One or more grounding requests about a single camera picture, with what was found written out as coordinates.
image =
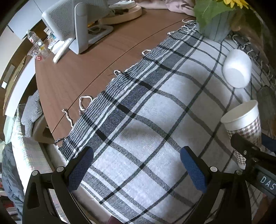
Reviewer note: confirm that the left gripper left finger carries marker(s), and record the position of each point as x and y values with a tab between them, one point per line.
38	206

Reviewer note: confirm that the sunflower bouquet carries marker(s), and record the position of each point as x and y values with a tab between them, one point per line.
206	10

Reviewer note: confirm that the striped cushion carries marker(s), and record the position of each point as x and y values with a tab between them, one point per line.
32	112

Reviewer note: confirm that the round wooden tray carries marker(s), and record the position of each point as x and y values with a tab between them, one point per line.
120	12

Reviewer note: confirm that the white ceramic cup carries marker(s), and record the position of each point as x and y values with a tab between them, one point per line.
237	68

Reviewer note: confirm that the pink beige cloth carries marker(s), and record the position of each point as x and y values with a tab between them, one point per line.
178	6

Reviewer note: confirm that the clear plastic box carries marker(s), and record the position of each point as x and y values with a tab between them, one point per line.
39	53

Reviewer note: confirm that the plaid grey white tablecloth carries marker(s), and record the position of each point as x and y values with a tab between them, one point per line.
174	97

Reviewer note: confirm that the maroon trouser legs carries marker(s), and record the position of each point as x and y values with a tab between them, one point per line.
113	220

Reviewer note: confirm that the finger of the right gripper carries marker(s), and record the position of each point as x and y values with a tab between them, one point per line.
243	148

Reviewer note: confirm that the ribbed blue-grey vase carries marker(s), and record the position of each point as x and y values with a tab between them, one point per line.
218	28

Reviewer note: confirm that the houndstooth paper cup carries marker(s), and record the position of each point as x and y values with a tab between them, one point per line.
244	120

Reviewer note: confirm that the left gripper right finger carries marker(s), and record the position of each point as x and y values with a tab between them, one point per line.
234	206

